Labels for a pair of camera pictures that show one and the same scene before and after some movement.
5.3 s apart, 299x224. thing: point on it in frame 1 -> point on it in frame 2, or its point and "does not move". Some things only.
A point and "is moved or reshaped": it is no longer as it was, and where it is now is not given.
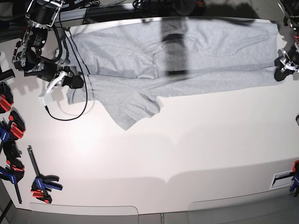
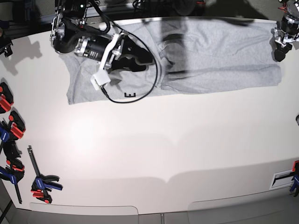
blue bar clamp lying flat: (41, 185) does not move
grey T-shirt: (126, 69) is moved or reshaped
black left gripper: (74, 81) -> (133, 58)
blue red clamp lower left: (14, 170) does not move
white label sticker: (282, 179) does not move
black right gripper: (281, 70) -> (280, 52)
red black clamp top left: (6, 98) does not move
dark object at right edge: (297, 119) does not move
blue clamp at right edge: (295, 179) does not move
